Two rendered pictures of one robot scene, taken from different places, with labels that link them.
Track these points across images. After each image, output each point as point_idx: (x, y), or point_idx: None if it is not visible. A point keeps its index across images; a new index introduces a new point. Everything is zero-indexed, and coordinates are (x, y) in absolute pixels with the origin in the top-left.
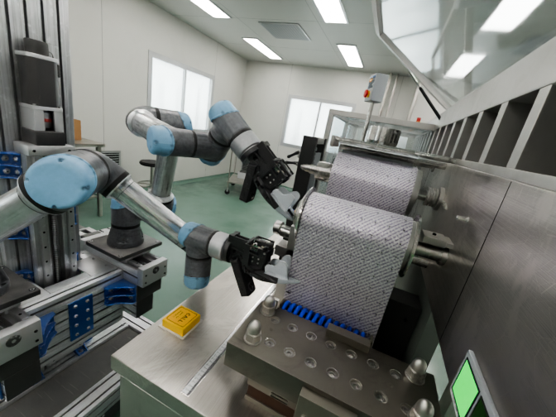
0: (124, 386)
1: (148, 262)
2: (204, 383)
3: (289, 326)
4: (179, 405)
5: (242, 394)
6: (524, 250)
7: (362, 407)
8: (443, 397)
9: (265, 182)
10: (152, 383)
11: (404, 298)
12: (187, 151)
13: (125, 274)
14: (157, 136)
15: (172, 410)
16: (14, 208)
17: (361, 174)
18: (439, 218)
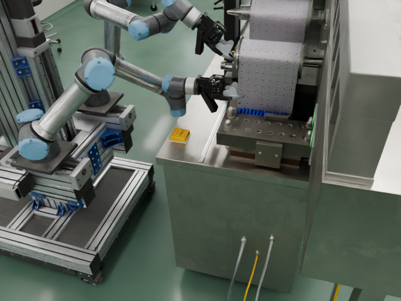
0: (166, 170)
1: (120, 111)
2: (207, 156)
3: (244, 120)
4: (200, 166)
5: (228, 156)
6: (325, 63)
7: (284, 141)
8: None
9: (210, 40)
10: (183, 162)
11: (307, 89)
12: (156, 32)
13: (108, 124)
14: (139, 30)
15: (197, 171)
16: (80, 95)
17: (271, 13)
18: (325, 34)
